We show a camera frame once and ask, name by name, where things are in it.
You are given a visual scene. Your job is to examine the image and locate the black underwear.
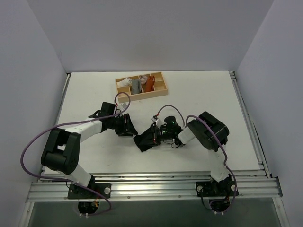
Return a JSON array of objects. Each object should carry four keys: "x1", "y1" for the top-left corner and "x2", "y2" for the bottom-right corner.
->
[{"x1": 134, "y1": 129, "x2": 158, "y2": 152}]

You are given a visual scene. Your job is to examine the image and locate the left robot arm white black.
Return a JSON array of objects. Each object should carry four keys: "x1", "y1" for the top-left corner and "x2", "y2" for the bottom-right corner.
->
[{"x1": 41, "y1": 102, "x2": 138, "y2": 198}]

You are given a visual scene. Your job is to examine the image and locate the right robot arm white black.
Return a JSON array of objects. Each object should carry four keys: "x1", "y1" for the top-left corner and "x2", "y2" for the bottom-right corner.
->
[{"x1": 151, "y1": 111, "x2": 231, "y2": 195}]

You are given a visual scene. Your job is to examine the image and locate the wooden compartment tray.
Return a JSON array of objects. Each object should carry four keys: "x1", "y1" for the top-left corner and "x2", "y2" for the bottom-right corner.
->
[{"x1": 115, "y1": 72, "x2": 168, "y2": 103}]

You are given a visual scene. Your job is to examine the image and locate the grey rolled cloth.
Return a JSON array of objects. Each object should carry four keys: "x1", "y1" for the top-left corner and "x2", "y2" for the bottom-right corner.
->
[{"x1": 131, "y1": 79, "x2": 142, "y2": 95}]

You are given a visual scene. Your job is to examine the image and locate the white rolled cloth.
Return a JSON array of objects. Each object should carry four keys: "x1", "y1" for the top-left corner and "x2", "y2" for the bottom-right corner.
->
[{"x1": 117, "y1": 77, "x2": 132, "y2": 87}]

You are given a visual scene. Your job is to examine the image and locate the orange rolled cloth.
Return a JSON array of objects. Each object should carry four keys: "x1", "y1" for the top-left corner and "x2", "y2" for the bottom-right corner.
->
[{"x1": 144, "y1": 76, "x2": 155, "y2": 93}]

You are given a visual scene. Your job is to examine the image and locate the pale patterned rolled cloth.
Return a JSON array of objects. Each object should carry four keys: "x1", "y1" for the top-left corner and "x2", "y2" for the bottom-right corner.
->
[{"x1": 139, "y1": 75, "x2": 149, "y2": 84}]

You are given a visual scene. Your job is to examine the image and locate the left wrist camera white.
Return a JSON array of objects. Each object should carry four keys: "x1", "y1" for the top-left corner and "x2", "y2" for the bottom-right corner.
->
[{"x1": 116, "y1": 103, "x2": 127, "y2": 112}]

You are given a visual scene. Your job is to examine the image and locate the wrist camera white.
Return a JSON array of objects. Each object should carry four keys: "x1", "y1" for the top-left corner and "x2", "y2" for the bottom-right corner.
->
[
  {"x1": 116, "y1": 103, "x2": 127, "y2": 112},
  {"x1": 152, "y1": 115, "x2": 161, "y2": 125}
]

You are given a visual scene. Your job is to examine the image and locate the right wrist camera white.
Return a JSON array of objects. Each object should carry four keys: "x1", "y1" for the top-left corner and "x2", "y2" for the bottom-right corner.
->
[{"x1": 152, "y1": 115, "x2": 161, "y2": 125}]

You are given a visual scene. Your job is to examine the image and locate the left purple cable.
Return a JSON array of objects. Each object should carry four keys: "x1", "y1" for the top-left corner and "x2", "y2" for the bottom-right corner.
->
[{"x1": 20, "y1": 91, "x2": 131, "y2": 217}]

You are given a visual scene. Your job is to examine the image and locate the aluminium frame rail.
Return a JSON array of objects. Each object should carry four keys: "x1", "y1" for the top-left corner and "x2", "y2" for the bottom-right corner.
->
[{"x1": 26, "y1": 170, "x2": 283, "y2": 202}]

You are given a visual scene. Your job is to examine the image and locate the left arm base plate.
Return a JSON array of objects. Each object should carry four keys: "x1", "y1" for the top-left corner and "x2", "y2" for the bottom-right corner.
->
[{"x1": 67, "y1": 183, "x2": 112, "y2": 200}]

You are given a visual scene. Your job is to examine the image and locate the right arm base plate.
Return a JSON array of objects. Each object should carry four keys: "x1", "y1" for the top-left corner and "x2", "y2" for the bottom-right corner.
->
[{"x1": 195, "y1": 181, "x2": 235, "y2": 197}]

